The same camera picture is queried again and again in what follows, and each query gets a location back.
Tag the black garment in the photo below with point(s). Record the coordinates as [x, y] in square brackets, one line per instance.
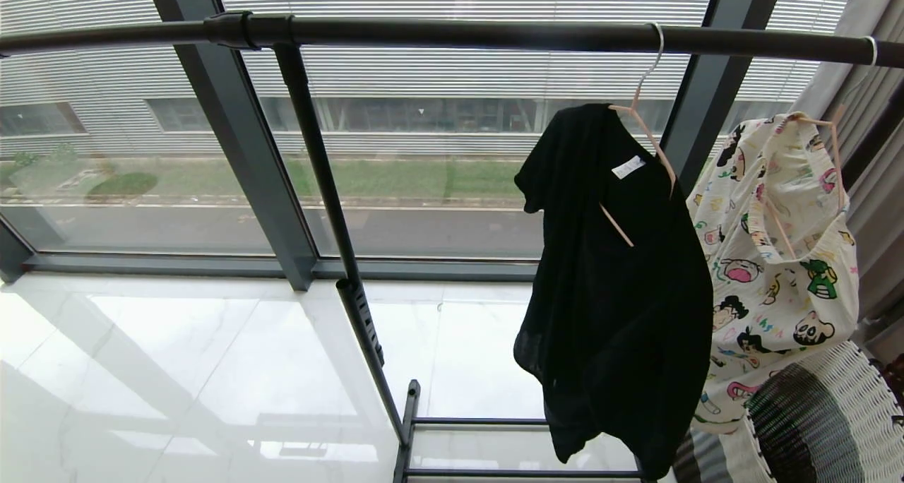
[621, 313]

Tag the pink clothes hanger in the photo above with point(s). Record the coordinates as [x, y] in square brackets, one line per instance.
[835, 140]
[651, 140]

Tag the cream printed garment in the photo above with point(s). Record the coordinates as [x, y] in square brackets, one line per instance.
[791, 306]

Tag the black clothes rack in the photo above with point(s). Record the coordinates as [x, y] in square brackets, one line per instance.
[424, 32]

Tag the white laundry basket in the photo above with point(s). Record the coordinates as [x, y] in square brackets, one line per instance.
[847, 412]

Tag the window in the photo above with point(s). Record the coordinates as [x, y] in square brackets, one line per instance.
[424, 116]

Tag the beige curtain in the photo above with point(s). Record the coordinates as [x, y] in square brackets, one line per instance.
[876, 207]

